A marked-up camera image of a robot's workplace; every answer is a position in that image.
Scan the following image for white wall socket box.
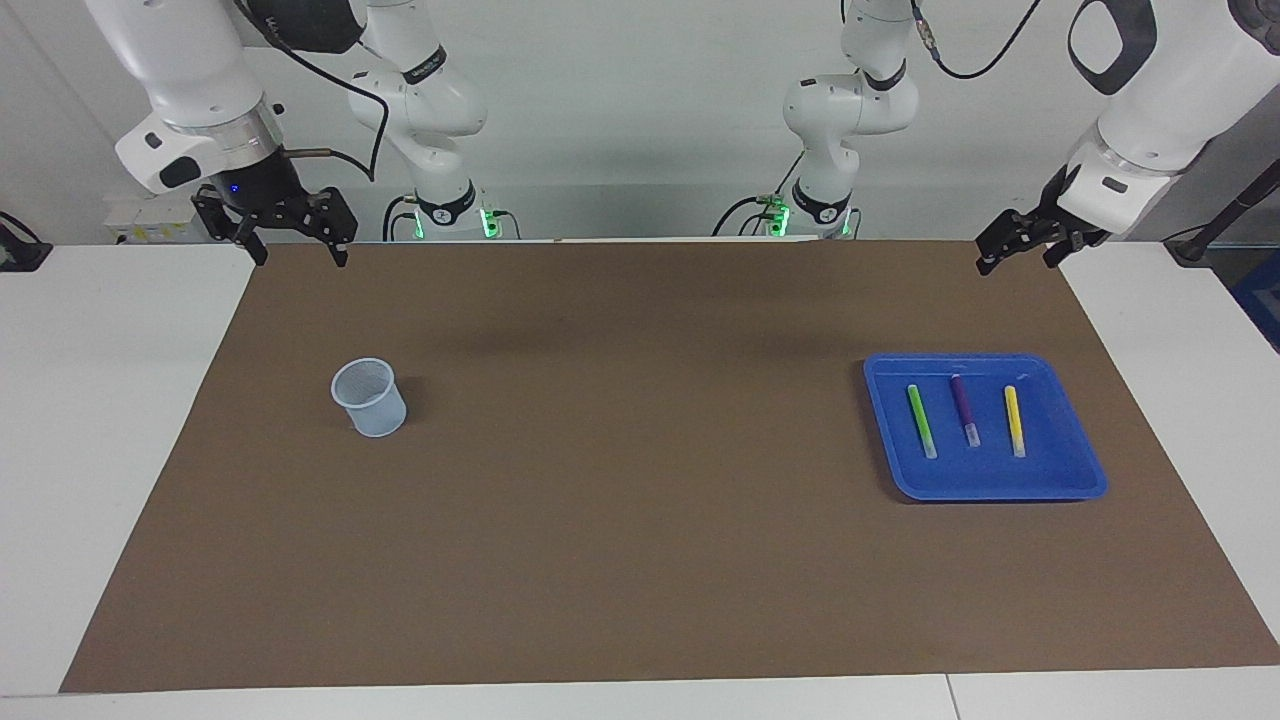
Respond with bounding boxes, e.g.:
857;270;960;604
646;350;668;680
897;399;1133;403
104;195;216;246

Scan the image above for black object on table edge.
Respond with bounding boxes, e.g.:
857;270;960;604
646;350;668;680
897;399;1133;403
0;210;53;273

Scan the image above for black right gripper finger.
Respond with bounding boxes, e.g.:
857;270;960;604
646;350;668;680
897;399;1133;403
298;186;359;268
191;186;269;268

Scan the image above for green pen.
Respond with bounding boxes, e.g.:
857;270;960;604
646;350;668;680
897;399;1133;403
906;384;939;460

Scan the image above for blue box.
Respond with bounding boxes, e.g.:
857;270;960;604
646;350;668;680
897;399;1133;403
1228;250;1280;353

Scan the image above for blue plastic tray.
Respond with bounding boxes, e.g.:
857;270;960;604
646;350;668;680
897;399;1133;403
863;352;1109;503

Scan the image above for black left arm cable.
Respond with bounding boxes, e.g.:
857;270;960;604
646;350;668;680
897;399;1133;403
905;0;1043;81

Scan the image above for purple pen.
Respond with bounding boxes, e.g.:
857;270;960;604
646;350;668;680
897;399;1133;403
950;374;982;448

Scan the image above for black left base cable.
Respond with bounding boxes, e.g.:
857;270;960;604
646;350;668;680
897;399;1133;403
712;148;806;238

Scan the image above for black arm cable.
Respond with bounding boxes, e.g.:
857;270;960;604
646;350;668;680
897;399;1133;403
905;0;1043;81
232;0;391;183

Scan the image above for clear plastic cup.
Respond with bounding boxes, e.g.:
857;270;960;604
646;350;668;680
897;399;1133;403
330;358;408;439

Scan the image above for black stand pole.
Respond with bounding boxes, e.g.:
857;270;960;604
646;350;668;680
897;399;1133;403
1163;158;1280;267

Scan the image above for brown table mat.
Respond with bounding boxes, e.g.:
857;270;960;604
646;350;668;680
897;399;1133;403
58;238;1280;695

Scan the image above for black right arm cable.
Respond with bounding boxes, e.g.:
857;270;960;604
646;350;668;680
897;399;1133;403
232;0;391;183

